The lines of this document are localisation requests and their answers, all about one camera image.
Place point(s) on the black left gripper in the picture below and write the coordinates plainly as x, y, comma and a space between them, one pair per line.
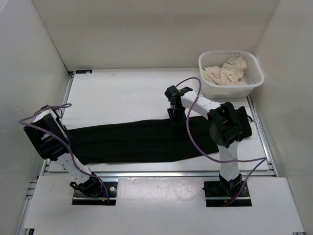
177, 111

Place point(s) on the black trousers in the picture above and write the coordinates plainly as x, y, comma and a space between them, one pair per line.
145, 141

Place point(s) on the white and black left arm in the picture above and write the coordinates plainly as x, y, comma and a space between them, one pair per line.
51, 140

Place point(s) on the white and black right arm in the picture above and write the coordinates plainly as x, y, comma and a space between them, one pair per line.
225, 129

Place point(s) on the beige trousers in basket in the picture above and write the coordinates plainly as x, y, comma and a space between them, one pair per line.
231, 73

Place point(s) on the white plastic basket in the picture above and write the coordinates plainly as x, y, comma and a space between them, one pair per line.
253, 75

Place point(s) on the white front cover board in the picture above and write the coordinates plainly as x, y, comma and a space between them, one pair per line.
172, 206

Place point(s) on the small dark label sticker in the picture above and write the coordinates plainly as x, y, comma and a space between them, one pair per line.
83, 72

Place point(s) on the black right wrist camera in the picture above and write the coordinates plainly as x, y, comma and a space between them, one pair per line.
171, 92

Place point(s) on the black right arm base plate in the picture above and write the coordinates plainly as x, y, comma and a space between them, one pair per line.
217, 195

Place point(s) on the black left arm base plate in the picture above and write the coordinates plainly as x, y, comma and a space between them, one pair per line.
96, 196

